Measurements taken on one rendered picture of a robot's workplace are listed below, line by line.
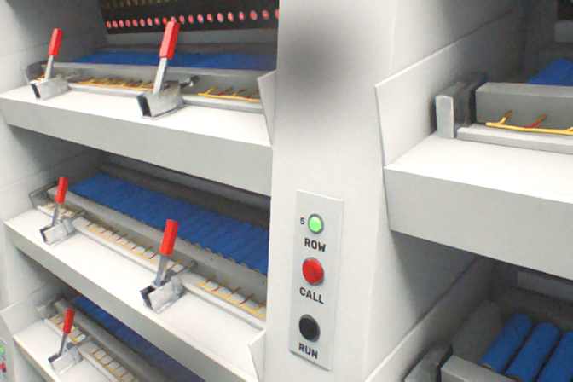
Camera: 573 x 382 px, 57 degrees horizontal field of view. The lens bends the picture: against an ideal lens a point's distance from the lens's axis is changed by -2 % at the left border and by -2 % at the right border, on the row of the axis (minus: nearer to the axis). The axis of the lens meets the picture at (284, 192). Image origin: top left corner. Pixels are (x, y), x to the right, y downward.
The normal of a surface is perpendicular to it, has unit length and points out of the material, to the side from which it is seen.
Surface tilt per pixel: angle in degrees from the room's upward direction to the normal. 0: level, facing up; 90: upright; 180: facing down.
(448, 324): 90
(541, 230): 109
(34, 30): 90
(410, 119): 90
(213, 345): 19
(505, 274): 90
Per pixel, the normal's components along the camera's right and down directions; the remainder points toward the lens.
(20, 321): 0.71, 0.18
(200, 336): -0.18, -0.88
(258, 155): -0.68, 0.44
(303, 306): -0.70, 0.13
